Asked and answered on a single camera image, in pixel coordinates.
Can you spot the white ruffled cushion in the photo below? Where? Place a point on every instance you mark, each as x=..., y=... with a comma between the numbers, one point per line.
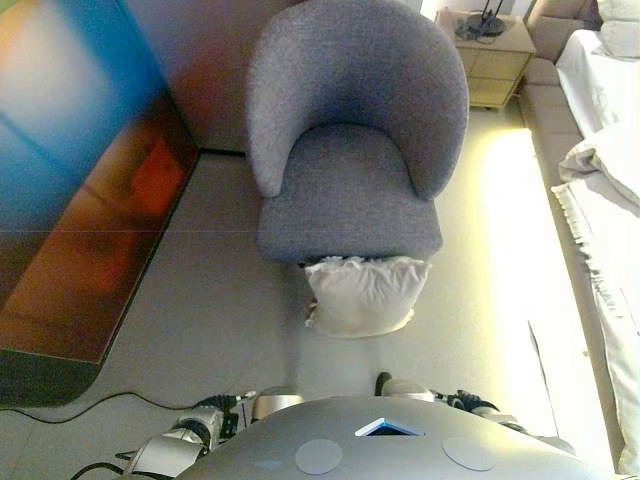
x=365, y=300

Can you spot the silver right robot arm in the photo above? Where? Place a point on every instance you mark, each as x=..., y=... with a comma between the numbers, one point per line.
x=492, y=410

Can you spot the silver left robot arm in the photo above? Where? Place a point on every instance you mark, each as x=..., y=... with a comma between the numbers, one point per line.
x=165, y=450

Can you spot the grey fabric armchair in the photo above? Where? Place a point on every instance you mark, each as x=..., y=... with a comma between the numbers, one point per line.
x=350, y=200

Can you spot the silver left robot leg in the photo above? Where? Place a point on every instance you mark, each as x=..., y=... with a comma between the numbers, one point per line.
x=277, y=402

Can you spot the silver robot leg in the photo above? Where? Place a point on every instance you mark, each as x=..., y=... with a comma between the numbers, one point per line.
x=407, y=390
x=277, y=402

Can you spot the silver right robot leg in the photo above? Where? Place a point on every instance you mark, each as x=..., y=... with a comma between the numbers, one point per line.
x=407, y=390

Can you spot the grey robot torso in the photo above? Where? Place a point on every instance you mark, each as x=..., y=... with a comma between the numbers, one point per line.
x=400, y=460

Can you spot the large flat screen television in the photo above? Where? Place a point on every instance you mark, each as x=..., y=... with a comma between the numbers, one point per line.
x=75, y=225

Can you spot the light wooden nightstand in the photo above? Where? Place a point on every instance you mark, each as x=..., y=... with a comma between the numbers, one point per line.
x=495, y=65

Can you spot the black lamp base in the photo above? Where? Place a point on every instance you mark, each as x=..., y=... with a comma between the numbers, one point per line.
x=482, y=25

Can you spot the pale fringed blanket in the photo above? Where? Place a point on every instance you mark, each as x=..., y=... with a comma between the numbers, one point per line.
x=610, y=240

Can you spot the white bed mattress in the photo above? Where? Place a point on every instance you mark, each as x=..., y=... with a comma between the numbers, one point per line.
x=600, y=90

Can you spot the white bed pillow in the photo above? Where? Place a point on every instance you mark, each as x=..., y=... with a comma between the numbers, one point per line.
x=622, y=30

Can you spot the beige upholstered bed frame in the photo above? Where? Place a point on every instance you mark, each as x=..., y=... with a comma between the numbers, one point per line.
x=550, y=115

